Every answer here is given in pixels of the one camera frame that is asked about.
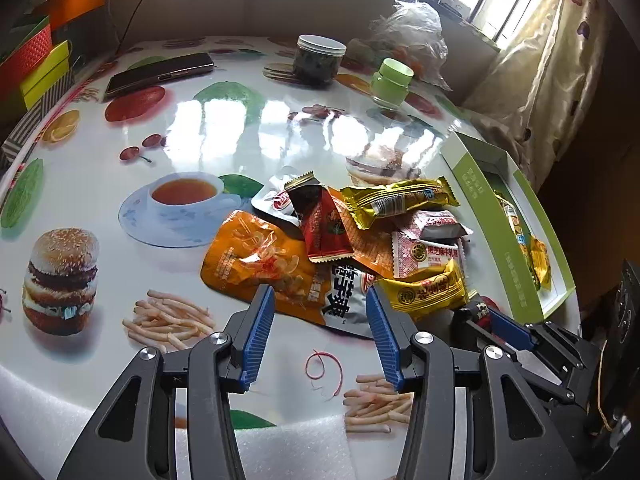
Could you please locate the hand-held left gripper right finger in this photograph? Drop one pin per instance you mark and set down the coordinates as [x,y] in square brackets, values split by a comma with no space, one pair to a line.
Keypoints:
[384,340]

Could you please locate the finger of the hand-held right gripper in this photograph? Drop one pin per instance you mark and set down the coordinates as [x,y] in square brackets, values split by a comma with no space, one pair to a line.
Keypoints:
[510,331]
[470,325]

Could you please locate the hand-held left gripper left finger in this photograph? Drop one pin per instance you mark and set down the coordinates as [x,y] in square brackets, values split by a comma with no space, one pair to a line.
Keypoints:
[257,332]

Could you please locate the white red snack packet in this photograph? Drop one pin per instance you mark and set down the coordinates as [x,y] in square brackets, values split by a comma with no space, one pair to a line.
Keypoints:
[435,222]
[420,256]

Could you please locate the green and white cardboard box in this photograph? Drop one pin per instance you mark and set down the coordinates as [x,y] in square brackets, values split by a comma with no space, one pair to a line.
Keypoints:
[480,220]

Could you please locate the long gold snack bar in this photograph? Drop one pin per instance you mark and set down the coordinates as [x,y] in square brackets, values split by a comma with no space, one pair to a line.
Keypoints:
[400,202]
[512,220]

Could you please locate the white packet with black characters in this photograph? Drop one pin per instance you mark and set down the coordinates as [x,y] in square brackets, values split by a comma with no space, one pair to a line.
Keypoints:
[345,300]
[272,200]

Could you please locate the red rubber band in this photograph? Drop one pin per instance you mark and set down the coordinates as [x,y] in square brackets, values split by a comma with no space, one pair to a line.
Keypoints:
[306,365]

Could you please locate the small yellow snack packet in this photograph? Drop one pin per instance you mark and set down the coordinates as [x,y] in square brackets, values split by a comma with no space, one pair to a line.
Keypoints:
[541,265]

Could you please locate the orange checked snack packet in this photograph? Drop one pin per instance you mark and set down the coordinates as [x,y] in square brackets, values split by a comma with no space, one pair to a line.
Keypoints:
[371,250]

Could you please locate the dark patterned panel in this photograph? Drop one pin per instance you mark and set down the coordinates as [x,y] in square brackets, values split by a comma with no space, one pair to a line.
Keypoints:
[629,305]

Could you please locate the brown wooden cabinet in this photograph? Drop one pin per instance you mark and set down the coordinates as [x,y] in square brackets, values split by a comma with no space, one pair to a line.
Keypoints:
[590,185]

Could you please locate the beige cloth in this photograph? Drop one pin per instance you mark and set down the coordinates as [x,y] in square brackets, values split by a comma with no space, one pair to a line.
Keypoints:
[500,145]

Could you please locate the printed plastic tablecloth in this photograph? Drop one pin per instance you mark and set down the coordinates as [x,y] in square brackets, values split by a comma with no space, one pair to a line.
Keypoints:
[300,125]

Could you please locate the small green jar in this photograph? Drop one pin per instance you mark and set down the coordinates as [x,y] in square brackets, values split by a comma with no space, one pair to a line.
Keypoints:
[390,87]

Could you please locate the clear jar with white lid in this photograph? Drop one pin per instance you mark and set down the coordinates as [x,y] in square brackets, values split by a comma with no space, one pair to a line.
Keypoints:
[320,67]

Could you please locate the beige patterned curtain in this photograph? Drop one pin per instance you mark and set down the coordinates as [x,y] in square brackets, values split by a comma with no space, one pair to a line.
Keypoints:
[550,60]

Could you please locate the black smartphone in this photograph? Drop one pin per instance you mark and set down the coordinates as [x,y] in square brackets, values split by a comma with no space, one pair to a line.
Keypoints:
[160,74]

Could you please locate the clear plastic bag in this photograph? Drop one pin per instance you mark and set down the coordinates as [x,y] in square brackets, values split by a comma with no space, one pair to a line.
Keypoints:
[410,30]

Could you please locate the black and white striped box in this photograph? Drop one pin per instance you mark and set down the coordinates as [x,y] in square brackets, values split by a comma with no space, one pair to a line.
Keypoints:
[35,120]

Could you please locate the yellow-green box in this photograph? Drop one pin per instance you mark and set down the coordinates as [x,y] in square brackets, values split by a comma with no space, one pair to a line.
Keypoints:
[47,77]

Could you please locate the red textured box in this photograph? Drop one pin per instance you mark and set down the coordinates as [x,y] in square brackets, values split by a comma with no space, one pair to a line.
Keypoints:
[25,60]

